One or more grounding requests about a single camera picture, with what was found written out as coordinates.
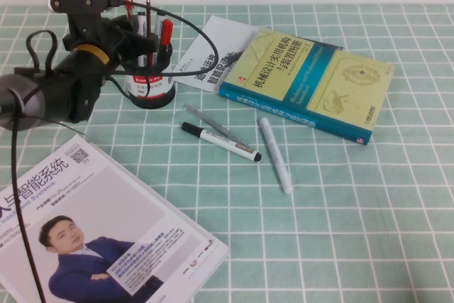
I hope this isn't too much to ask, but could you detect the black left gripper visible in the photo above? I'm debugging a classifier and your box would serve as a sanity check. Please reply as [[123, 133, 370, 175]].
[[62, 11, 158, 70]]

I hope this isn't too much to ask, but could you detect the red marker pen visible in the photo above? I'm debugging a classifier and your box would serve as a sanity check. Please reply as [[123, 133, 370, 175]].
[[157, 18, 175, 63]]

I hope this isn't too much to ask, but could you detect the black mesh pen holder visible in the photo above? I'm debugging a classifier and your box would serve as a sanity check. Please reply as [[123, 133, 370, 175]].
[[120, 32, 177, 109]]

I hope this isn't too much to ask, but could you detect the grey transparent pen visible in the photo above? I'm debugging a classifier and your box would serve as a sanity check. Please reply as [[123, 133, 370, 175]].
[[183, 104, 245, 146]]

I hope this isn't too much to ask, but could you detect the white brochure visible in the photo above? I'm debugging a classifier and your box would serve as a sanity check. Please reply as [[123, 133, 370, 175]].
[[172, 15, 260, 95]]

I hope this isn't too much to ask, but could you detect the black zip tie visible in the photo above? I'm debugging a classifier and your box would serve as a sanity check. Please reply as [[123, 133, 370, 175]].
[[45, 114, 87, 136]]

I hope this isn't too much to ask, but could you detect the magazine with man portrait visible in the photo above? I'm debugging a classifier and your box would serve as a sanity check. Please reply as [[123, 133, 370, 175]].
[[0, 135, 228, 303]]

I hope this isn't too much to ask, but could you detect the white paint marker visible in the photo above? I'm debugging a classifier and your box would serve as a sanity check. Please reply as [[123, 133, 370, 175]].
[[258, 117, 294, 195]]

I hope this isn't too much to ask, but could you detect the yellow teal hardcover book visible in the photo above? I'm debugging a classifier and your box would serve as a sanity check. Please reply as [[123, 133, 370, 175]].
[[218, 29, 396, 146]]

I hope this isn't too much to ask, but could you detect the white magazine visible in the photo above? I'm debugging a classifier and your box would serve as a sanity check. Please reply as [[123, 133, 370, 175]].
[[88, 141, 231, 300]]

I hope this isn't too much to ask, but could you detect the green checked tablecloth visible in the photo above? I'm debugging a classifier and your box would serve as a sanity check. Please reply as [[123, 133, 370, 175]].
[[0, 4, 454, 303]]

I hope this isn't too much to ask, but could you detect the black camera cable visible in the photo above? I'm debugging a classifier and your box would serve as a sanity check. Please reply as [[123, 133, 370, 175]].
[[0, 0, 220, 303]]

